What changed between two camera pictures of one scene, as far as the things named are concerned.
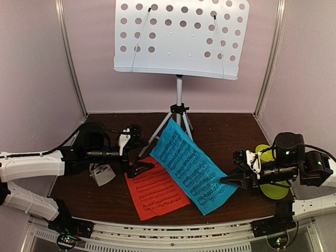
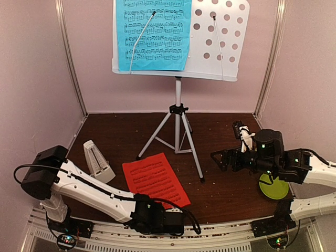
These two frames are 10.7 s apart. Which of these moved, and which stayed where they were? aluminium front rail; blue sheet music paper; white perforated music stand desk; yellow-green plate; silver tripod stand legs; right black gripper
Moved: blue sheet music paper; right black gripper
Stayed: aluminium front rail; white perforated music stand desk; silver tripod stand legs; yellow-green plate
